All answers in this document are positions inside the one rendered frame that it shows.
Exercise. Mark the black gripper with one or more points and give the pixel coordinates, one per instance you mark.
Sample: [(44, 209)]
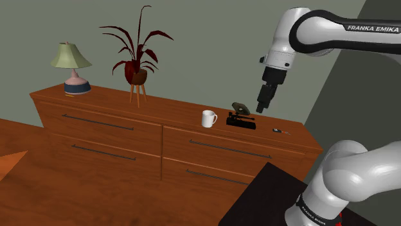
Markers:
[(270, 84)]

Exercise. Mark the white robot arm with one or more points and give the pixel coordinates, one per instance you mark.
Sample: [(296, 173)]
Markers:
[(322, 31)]

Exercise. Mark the dark olive round object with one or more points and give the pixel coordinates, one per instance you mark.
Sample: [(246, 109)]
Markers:
[(241, 108)]

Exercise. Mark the black stapler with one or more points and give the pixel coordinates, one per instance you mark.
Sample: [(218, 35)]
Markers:
[(241, 121)]

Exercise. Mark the white mug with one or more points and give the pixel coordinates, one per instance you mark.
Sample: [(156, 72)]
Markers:
[(208, 118)]

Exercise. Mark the dark robot stand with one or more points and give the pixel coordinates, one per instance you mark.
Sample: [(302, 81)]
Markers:
[(269, 200)]

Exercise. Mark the red potted plant on stand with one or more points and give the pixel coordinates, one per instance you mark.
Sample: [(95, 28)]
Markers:
[(137, 64)]

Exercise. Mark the brown wooden chest of drawers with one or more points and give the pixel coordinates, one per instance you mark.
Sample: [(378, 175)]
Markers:
[(125, 137)]

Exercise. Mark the green shade table lamp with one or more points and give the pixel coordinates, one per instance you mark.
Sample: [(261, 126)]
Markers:
[(71, 67)]

